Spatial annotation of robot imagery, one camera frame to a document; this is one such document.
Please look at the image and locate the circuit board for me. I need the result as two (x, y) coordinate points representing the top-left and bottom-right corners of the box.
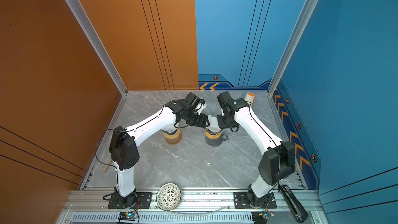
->
(251, 212), (275, 224)
(118, 212), (139, 224)

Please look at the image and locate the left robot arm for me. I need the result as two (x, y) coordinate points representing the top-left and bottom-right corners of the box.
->
(109, 92), (209, 198)

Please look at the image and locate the grey glass mug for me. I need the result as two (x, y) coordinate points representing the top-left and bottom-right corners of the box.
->
(205, 134), (229, 147)

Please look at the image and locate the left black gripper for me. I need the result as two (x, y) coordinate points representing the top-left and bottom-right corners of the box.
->
(186, 110), (212, 128)

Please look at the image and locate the right circuit board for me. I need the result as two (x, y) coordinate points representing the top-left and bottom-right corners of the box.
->
(251, 212), (275, 224)

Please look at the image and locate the wooden mallet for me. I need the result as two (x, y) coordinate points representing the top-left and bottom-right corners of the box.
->
(103, 159), (113, 173)

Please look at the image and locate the white patterned bowl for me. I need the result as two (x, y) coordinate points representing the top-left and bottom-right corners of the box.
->
(157, 183), (181, 211)

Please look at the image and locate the white paper coffee filter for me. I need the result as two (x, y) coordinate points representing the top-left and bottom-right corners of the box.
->
(162, 128), (179, 135)

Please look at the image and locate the coffee filter box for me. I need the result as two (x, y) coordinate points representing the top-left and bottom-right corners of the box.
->
(245, 92), (256, 107)

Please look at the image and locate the black stapler-like tool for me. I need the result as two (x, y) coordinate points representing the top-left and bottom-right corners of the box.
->
(279, 185), (308, 224)

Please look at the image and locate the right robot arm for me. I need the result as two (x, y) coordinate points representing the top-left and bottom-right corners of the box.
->
(217, 92), (296, 208)

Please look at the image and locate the orange glass carafe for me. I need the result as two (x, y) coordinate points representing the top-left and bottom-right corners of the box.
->
(164, 133), (182, 145)

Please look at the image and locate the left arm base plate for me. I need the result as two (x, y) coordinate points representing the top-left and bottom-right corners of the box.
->
(108, 191), (152, 209)

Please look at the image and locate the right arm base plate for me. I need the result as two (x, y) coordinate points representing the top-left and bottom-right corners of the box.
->
(233, 191), (277, 209)

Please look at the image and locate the left circuit board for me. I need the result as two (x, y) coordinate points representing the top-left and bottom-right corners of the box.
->
(118, 212), (139, 224)

